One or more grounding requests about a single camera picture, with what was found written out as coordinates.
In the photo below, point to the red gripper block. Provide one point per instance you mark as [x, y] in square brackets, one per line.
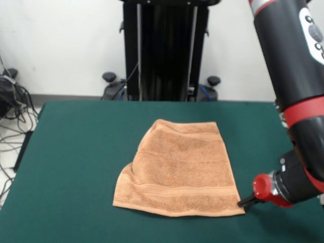
[263, 188]

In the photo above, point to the orange terry towel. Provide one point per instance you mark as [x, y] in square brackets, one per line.
[182, 177]

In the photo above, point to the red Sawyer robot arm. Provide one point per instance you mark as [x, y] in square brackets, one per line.
[293, 88]

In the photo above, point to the dark green table cloth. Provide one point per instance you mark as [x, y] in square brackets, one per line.
[76, 152]

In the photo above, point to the black pedestal foot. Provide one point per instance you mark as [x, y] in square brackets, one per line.
[109, 76]
[7, 91]
[213, 80]

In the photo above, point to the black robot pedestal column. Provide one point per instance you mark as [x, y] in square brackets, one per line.
[164, 50]

